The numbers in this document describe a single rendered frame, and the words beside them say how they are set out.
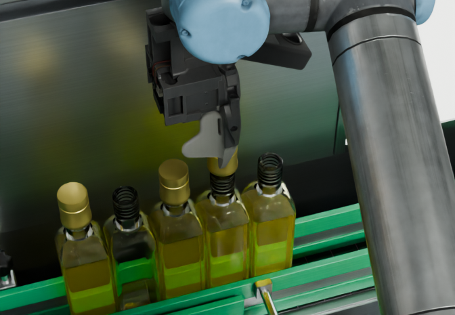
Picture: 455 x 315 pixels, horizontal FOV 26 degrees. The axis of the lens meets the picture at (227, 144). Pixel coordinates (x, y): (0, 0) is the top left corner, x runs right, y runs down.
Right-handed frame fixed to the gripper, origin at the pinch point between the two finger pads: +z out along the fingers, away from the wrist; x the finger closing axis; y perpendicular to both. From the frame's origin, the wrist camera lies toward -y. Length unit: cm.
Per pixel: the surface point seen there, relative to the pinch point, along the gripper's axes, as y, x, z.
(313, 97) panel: -16.2, -11.5, 8.2
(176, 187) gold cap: 5.9, 1.5, 3.5
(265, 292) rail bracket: -3.7, 6.0, 22.4
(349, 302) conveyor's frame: -16.1, 5.8, 30.6
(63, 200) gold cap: 18.5, 0.4, 2.3
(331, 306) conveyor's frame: -13.5, 5.6, 30.6
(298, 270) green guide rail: -8.8, 4.4, 22.0
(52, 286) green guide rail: 21.6, -3.4, 22.4
